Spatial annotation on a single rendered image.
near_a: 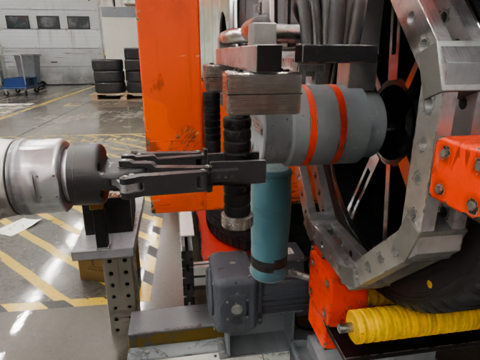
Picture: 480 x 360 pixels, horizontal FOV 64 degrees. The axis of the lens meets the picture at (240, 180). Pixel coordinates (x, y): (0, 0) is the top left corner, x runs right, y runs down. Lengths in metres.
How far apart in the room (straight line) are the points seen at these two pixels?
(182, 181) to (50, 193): 0.15
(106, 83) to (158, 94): 8.00
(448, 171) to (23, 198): 0.46
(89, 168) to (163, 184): 0.09
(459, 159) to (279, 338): 1.03
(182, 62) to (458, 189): 0.80
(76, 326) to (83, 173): 1.23
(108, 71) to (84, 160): 8.59
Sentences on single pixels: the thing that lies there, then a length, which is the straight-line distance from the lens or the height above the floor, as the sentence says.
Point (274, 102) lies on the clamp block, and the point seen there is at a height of 0.92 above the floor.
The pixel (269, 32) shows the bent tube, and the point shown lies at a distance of 0.47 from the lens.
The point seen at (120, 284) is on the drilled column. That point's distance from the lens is 1.44.
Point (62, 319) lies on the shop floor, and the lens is 1.71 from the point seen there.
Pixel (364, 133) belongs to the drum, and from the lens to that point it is 0.66.
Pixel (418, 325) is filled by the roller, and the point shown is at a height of 0.52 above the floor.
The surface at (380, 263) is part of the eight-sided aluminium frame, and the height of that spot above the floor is 0.68.
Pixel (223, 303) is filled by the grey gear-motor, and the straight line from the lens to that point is 1.07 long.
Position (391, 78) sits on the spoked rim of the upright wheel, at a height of 0.93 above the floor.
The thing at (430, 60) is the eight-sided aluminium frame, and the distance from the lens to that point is 0.49.
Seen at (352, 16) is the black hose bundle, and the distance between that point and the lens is 0.50.
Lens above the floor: 0.97
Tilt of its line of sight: 18 degrees down
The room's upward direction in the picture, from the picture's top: straight up
